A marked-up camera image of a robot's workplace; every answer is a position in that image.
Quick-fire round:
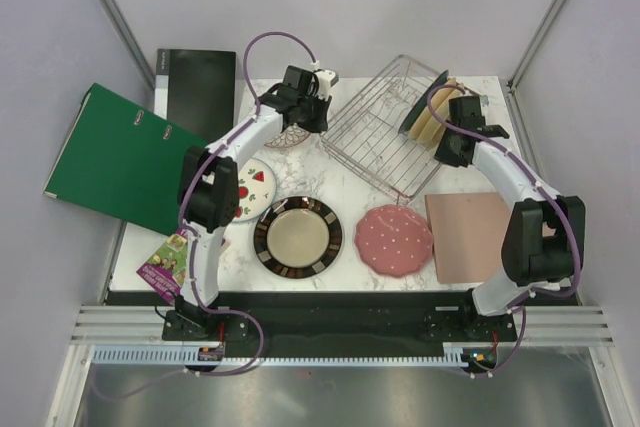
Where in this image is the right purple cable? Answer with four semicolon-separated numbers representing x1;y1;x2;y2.
427;86;586;381

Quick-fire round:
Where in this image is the left aluminium frame post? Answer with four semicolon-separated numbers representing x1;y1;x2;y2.
98;0;155;89

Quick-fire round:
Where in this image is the pink cutting board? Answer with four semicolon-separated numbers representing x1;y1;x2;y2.
424;191;556;285

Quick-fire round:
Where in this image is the black binder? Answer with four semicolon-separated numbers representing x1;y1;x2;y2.
153;49;238;143

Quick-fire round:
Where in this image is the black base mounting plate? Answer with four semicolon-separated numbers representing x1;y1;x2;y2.
112;292;517;357

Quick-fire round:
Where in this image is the brown floral pattern plate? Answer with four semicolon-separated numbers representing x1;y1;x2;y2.
264;126;310;149

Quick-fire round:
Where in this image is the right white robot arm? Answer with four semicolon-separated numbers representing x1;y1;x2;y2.
435;96;586;341

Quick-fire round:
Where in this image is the aluminium frame post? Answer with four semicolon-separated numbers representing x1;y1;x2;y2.
506;0;569;95
98;0;155;89

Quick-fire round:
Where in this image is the dark teal plate in rack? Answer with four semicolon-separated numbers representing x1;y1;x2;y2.
398;70;449;134

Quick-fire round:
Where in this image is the purple children's book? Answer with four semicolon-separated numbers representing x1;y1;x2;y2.
136;225;196;306

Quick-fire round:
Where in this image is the purple cable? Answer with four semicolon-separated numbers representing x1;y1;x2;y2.
92;32;321;401
427;86;586;381

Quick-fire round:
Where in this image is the wire dish rack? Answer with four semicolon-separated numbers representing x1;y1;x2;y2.
321;55;440;205

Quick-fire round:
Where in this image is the green ring binder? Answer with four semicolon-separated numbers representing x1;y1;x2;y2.
44;83;206;235

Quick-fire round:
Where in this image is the aluminium front rail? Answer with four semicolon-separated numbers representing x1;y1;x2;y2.
71;306;614;347

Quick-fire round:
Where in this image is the pink polka dot plate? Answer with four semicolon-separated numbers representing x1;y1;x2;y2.
354;204;433;278

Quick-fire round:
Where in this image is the black rimmed beige plate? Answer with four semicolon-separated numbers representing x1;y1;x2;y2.
253;196;344;280

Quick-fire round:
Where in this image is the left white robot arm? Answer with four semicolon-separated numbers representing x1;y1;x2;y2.
171;62;339;340

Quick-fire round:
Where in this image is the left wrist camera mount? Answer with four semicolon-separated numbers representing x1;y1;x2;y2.
311;61;339;100

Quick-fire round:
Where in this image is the white slotted cable duct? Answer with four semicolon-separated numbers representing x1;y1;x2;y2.
93;343;497;367

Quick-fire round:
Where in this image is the cream plate in rack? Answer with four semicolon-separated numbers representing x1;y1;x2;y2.
409;77;464;146
407;77;461;145

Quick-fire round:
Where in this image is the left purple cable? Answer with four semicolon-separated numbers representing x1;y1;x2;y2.
92;32;321;401

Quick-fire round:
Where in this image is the white strawberry pattern plate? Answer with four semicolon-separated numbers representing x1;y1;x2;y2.
233;158;277;223

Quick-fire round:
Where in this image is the right aluminium frame post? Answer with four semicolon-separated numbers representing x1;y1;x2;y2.
506;0;569;95

